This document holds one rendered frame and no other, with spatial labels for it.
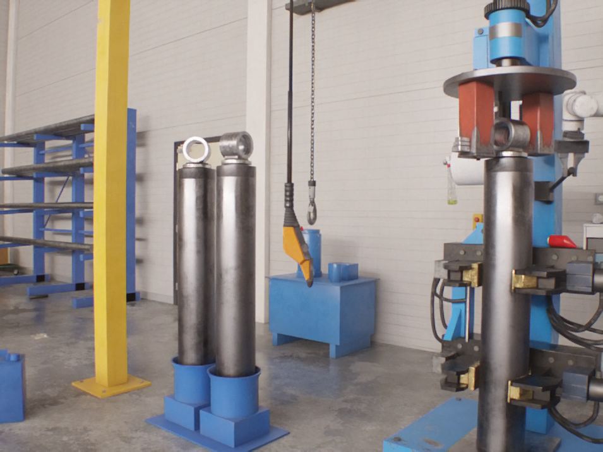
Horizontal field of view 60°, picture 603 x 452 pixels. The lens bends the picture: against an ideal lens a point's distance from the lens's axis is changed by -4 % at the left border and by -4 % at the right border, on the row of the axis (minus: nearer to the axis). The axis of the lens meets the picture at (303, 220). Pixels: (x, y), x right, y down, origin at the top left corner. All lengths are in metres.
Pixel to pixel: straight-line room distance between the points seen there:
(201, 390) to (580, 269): 2.05
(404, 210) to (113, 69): 2.74
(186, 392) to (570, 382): 1.97
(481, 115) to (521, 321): 0.89
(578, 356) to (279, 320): 2.98
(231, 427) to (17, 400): 1.30
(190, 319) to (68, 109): 7.23
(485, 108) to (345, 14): 3.47
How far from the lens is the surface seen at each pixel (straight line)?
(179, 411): 3.28
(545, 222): 2.88
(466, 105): 2.41
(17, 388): 3.54
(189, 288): 3.08
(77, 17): 10.15
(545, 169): 2.89
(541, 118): 2.65
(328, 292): 4.60
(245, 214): 2.82
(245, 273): 2.84
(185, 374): 3.18
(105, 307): 3.88
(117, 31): 4.04
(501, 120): 2.51
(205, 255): 3.07
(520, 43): 2.58
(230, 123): 6.53
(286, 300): 4.91
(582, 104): 2.27
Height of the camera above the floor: 1.23
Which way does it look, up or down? 1 degrees down
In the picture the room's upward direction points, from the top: straight up
